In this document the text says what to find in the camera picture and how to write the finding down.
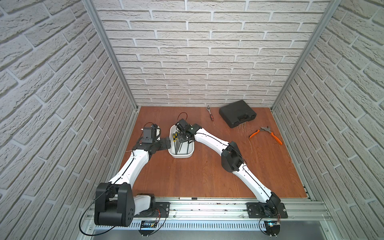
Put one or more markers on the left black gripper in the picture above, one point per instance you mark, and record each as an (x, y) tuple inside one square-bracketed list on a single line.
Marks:
[(165, 144)]

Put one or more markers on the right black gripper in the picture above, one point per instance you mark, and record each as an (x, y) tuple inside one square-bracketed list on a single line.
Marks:
[(180, 137)]

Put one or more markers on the white plastic storage box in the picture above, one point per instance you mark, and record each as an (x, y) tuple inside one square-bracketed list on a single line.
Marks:
[(186, 149)]

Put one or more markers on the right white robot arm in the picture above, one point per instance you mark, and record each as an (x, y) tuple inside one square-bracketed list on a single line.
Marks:
[(233, 162)]

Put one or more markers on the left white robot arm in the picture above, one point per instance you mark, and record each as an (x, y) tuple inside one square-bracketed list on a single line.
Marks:
[(115, 204)]

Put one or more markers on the black plastic tool case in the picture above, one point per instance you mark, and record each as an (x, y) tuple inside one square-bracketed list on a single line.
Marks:
[(237, 113)]

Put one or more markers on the left controller board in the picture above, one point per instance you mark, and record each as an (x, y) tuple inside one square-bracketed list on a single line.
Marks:
[(148, 227)]

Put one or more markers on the controller board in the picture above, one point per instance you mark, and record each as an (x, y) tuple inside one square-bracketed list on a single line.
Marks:
[(272, 229), (148, 227)]

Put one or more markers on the right controller board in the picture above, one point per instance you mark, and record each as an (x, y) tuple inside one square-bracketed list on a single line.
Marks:
[(272, 229)]

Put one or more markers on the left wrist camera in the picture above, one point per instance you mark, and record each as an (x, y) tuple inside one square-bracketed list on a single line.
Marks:
[(155, 132)]

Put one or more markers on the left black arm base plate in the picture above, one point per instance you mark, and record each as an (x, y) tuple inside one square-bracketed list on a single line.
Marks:
[(160, 210)]

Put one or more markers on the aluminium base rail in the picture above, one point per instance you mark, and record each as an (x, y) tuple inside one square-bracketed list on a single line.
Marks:
[(226, 214)]

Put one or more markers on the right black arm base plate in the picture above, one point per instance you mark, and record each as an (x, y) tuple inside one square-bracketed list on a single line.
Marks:
[(256, 211)]

